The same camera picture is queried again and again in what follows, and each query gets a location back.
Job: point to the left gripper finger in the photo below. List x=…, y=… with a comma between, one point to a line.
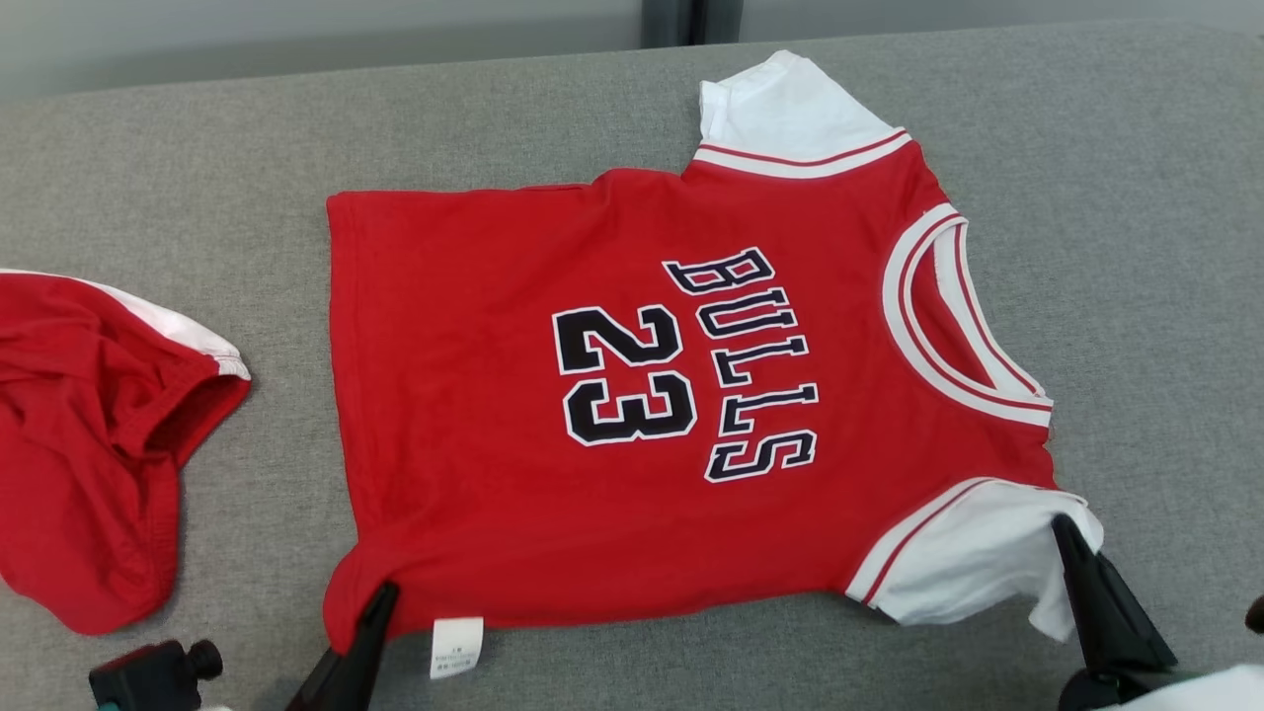
x=351, y=667

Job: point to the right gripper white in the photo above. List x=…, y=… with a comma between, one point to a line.
x=1185, y=693

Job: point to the red Bulls jersey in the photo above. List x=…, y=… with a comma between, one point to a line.
x=494, y=395

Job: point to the red shorts white stripe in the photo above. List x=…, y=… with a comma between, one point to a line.
x=79, y=444

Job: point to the grey partition post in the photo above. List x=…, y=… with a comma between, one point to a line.
x=723, y=20
x=667, y=22

